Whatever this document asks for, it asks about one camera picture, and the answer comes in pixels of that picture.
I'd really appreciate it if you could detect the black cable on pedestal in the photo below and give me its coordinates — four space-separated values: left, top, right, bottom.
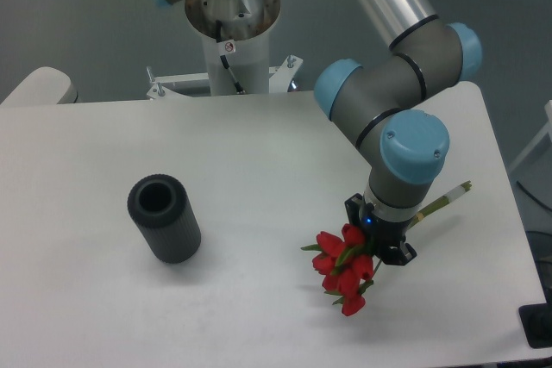
215 19 247 95

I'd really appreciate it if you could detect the dark grey ribbed vase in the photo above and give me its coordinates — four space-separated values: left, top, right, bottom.
127 174 201 264

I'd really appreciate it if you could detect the black cable on floor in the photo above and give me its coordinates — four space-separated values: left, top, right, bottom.
516 180 552 212

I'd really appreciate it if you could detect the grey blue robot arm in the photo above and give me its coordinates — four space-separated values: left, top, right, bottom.
154 0 482 265

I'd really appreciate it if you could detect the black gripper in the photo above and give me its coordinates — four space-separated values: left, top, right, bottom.
344 193 417 265

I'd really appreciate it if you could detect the red tulip bouquet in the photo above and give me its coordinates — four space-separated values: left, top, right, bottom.
301 180 472 316

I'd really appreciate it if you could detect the white frame at right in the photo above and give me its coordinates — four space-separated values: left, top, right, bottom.
507 101 551 178

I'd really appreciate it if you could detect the black device at table edge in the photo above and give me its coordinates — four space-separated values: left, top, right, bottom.
518 303 551 349

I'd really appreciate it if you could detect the white chair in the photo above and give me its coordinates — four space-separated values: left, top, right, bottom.
1 66 78 109

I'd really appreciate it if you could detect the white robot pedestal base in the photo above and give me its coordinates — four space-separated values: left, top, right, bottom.
147 0 303 99

